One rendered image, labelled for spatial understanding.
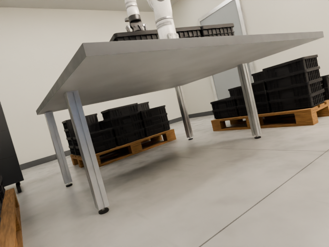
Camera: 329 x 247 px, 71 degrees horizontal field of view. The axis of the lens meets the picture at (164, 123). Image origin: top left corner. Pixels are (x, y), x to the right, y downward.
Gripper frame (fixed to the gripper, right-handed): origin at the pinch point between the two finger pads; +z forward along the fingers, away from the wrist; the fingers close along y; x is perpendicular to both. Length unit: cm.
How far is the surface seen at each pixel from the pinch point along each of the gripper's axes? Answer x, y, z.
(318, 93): 5, 157, 66
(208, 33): -4.8, 47.7, 2.9
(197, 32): -5.2, 38.4, 1.8
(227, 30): -4, 65, 2
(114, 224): -30, -44, 91
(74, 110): -13, -48, 35
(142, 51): -66, -24, 25
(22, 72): 325, -110, -71
